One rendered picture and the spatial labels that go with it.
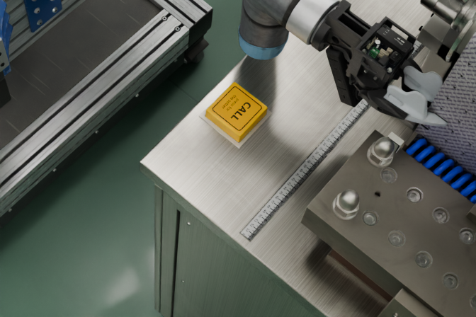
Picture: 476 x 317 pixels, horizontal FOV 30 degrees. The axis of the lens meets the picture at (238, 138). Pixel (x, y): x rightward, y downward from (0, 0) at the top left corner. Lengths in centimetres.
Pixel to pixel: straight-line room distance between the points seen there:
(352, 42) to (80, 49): 117
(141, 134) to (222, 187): 105
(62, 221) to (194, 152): 97
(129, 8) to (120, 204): 50
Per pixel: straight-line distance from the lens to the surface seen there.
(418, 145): 127
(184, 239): 151
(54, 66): 225
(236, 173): 136
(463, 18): 112
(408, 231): 123
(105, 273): 224
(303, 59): 146
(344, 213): 120
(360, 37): 119
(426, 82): 123
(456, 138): 125
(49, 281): 225
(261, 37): 132
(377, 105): 122
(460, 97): 118
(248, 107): 138
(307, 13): 122
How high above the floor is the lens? 214
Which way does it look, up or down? 64 degrees down
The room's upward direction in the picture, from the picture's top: 11 degrees clockwise
